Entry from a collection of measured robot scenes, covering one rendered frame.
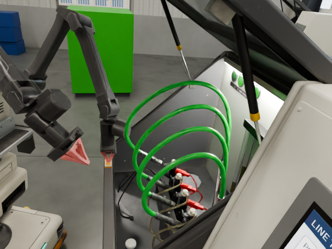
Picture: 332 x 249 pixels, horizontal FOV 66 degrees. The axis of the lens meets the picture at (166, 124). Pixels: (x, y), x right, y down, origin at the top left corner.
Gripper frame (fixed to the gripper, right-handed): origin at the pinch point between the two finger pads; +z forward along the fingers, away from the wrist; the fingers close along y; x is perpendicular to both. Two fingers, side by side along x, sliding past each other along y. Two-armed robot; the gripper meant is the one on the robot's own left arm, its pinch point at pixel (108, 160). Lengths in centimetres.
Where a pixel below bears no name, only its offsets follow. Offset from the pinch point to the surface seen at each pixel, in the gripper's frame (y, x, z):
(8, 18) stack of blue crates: 570, 205, 1
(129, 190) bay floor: -4.3, -8.6, 14.8
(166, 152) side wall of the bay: 9.2, -28.9, 4.0
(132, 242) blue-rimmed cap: -33.2, -7.4, 13.9
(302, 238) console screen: -76, -28, -37
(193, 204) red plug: -40.9, -25.8, -9.5
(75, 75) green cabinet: 307, 47, 52
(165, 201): -38.8, -17.1, -10.0
